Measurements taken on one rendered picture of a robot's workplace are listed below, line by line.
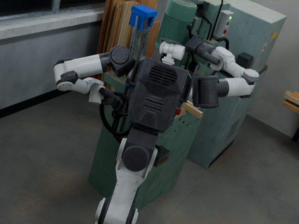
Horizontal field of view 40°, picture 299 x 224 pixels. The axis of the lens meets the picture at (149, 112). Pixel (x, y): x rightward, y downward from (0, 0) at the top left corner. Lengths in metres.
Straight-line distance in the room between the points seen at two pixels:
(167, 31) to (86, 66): 0.72
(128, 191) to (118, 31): 2.19
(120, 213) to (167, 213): 1.15
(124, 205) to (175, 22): 1.09
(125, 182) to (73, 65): 0.61
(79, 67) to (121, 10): 2.01
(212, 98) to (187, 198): 1.57
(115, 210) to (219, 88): 0.77
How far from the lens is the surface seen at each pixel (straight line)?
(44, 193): 3.03
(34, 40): 3.55
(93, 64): 1.91
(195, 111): 2.54
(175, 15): 2.43
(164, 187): 3.23
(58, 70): 1.96
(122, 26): 3.91
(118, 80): 2.68
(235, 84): 2.01
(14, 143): 3.43
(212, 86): 1.91
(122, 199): 2.03
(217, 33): 2.70
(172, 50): 1.94
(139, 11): 3.34
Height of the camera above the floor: 2.08
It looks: 29 degrees down
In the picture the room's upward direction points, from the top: 18 degrees clockwise
